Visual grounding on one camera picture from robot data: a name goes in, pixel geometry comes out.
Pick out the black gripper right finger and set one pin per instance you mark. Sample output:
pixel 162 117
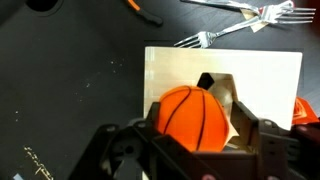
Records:
pixel 286 153

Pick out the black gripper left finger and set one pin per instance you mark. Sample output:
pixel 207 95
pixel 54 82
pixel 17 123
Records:
pixel 140 153

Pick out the orange toy basketball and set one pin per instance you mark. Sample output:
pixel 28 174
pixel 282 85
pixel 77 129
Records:
pixel 191 116

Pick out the small orange block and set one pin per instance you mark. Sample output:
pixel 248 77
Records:
pixel 303 111

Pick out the wooden shape sorter box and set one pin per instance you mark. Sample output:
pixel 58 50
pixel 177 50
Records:
pixel 266 76

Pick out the silver fork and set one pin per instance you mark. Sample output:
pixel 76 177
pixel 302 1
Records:
pixel 293 15
pixel 200 39

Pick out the beige paper tag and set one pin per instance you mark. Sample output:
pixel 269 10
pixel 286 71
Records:
pixel 255 26

